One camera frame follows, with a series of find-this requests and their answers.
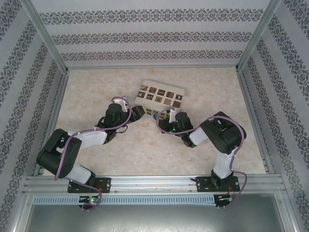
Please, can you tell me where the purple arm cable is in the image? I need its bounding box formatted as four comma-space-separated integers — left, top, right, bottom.
156, 108, 248, 209
54, 96, 133, 211

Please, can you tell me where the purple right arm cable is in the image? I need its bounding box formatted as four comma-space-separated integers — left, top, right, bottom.
156, 108, 248, 209

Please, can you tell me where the grey slotted cable duct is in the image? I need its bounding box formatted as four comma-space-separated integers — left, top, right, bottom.
32, 195, 216, 206

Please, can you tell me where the aluminium frame post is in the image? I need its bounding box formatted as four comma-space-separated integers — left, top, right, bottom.
235, 0, 282, 71
19, 0, 70, 74

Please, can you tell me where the wooden box with picture tiles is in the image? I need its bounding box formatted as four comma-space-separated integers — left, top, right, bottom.
135, 80, 186, 121

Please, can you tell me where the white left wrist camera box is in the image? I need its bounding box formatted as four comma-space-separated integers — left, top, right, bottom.
112, 96, 128, 112

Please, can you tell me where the aluminium side rail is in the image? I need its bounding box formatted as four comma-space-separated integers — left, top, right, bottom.
236, 69, 275, 174
33, 70, 70, 176

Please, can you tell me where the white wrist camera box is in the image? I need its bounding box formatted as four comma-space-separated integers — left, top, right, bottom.
166, 108, 179, 123
112, 96, 128, 112

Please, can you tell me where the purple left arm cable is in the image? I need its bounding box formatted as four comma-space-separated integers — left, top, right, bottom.
54, 96, 133, 211

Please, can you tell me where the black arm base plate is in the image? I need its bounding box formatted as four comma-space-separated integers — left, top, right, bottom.
67, 177, 112, 194
194, 176, 241, 193

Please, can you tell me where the small controller board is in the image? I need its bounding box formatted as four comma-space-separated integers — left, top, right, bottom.
215, 194, 233, 210
78, 195, 101, 211

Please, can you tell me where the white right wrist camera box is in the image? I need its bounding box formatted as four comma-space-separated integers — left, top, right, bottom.
166, 108, 179, 123

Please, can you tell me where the aluminium mounting rail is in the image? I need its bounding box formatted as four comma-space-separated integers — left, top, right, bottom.
23, 174, 288, 195

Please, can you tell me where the grey metal sheet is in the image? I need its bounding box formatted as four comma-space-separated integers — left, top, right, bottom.
11, 193, 299, 232

